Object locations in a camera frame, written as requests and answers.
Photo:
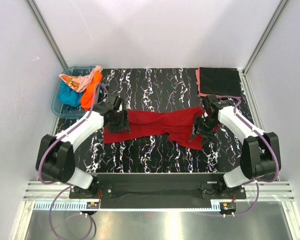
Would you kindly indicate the red t shirt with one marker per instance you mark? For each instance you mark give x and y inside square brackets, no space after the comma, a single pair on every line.
[177,124]

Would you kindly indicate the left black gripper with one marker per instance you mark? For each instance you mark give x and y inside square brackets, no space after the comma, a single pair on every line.
[117,121]

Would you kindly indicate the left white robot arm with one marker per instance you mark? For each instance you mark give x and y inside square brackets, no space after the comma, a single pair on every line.
[56,155]

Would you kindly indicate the blue t shirt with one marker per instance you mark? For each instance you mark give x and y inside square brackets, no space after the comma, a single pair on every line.
[68,96]

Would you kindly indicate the blue plastic bin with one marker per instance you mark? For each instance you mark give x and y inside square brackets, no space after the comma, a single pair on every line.
[68,112]

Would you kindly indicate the pink printed t shirt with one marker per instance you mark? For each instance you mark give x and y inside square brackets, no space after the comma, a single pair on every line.
[79,77]

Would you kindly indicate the orange t shirt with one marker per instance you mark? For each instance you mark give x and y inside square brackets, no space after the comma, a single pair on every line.
[88,96]

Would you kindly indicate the folded black t shirt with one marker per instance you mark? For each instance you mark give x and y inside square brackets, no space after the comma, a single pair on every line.
[220,81]

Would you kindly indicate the white slotted cable duct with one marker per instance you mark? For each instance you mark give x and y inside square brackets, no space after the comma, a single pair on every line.
[89,207]

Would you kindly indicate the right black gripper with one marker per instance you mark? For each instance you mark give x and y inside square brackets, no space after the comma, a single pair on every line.
[203,126]

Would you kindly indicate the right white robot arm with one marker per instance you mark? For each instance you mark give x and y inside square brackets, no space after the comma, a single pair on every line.
[260,154]

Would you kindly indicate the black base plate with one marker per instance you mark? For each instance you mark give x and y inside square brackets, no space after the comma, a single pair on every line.
[149,191]

